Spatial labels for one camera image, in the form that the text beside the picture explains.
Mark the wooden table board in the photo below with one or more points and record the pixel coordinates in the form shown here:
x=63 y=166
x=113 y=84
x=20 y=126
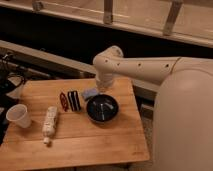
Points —
x=78 y=141

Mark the black white striped eraser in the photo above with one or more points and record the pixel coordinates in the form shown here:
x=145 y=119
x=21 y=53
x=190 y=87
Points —
x=74 y=100

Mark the red carabiner clip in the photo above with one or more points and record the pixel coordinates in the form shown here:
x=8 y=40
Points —
x=64 y=101

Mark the white tube bottle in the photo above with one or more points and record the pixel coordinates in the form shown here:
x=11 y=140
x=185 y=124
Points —
x=49 y=125

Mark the black round bowl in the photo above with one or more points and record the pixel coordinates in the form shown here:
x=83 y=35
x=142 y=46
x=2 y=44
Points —
x=102 y=108

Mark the blue sponge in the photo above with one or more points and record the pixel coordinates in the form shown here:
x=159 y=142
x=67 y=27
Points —
x=89 y=93

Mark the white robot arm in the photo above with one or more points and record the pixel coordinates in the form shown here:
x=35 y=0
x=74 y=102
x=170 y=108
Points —
x=183 y=109

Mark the white plastic cup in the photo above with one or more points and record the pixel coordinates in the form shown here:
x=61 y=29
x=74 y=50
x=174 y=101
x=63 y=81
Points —
x=19 y=115

